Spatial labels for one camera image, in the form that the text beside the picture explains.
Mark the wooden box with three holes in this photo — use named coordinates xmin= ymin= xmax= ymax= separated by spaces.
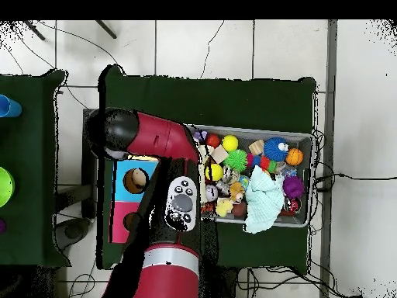
xmin=108 ymin=154 xmax=161 ymax=244

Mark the shallow clear mesh bin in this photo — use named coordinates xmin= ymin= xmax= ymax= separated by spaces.
xmin=185 ymin=123 xmax=314 ymax=229

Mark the yellow tennis ball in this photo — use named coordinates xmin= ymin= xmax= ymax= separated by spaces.
xmin=205 ymin=163 xmax=224 ymax=182

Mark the plain wooden cube block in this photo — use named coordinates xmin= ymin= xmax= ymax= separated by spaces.
xmin=211 ymin=144 xmax=230 ymax=165

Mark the smooth orange red ball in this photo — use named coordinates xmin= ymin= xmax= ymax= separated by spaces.
xmin=205 ymin=133 xmax=221 ymax=149

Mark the green spiky puffer ball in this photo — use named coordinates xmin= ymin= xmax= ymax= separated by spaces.
xmin=223 ymin=149 xmax=248 ymax=172

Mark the smooth yellow ball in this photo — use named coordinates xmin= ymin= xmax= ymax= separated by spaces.
xmin=221 ymin=133 xmax=240 ymax=153

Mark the mint muslin cloth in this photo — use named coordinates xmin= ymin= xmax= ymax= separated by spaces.
xmin=243 ymin=165 xmax=285 ymax=234

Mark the dark green table cloth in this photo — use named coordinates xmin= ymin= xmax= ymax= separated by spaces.
xmin=0 ymin=69 xmax=71 ymax=268
xmin=97 ymin=64 xmax=317 ymax=274

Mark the blue puffer toy with eyes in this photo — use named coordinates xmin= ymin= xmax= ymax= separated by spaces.
xmin=263 ymin=136 xmax=292 ymax=162

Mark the small orange basketball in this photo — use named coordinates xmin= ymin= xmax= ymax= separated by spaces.
xmin=285 ymin=147 xmax=304 ymax=166

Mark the purple knobbly ball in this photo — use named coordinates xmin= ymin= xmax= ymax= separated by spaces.
xmin=282 ymin=175 xmax=305 ymax=199

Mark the black tripod leg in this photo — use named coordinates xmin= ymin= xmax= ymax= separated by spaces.
xmin=22 ymin=19 xmax=46 ymax=41
xmin=95 ymin=19 xmax=118 ymax=40

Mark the lime green round bowl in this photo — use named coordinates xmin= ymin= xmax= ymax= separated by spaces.
xmin=0 ymin=166 xmax=16 ymax=208

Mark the blue cup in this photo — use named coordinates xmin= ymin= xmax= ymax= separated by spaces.
xmin=0 ymin=94 xmax=22 ymax=118

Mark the thin black floor cable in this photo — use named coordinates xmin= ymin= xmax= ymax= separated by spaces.
xmin=199 ymin=19 xmax=225 ymax=80

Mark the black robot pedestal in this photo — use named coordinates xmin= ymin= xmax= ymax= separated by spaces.
xmin=198 ymin=265 xmax=240 ymax=298

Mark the black power cable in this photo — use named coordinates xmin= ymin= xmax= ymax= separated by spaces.
xmin=312 ymin=172 xmax=397 ymax=191

